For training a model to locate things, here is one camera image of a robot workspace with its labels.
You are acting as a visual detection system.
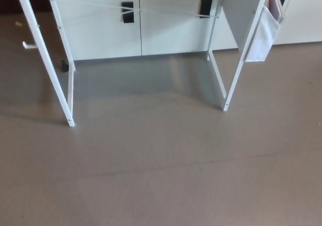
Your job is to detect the white fabric side pocket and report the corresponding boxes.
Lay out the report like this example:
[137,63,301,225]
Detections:
[244,5,282,62]

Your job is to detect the white side hook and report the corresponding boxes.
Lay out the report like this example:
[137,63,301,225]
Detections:
[22,41,39,51]

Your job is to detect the spiral bound notebook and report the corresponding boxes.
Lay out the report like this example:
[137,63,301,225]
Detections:
[267,0,287,23]

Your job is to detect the white cabinet with black handles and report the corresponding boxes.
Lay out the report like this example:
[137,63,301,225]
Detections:
[44,0,322,61]

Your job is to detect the white metal desk frame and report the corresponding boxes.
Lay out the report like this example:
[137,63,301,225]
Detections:
[10,0,272,128]

